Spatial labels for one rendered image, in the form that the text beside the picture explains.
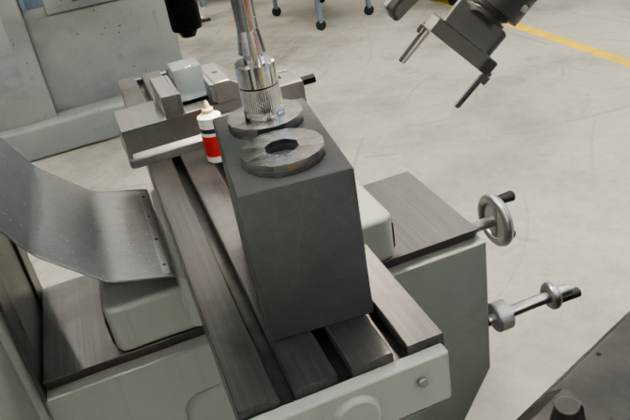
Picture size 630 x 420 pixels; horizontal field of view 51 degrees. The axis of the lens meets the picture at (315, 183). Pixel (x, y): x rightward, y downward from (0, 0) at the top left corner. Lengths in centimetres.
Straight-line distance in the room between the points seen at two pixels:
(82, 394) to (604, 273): 177
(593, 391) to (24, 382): 88
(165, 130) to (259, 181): 58
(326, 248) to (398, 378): 15
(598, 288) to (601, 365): 113
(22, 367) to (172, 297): 23
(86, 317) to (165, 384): 19
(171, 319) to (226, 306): 29
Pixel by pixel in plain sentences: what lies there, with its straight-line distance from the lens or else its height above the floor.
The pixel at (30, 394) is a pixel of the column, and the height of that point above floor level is 77.
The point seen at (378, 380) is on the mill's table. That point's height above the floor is 95.
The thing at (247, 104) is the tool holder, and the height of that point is 118.
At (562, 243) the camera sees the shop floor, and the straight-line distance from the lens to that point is 256.
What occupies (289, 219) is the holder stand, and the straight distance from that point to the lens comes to 67.
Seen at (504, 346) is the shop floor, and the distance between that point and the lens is 213.
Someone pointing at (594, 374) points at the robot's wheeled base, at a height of 59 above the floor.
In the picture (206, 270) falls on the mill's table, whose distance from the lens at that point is 89.
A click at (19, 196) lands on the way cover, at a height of 102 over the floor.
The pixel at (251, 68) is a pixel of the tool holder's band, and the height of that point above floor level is 122.
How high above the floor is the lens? 145
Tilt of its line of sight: 28 degrees down
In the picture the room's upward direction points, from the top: 10 degrees counter-clockwise
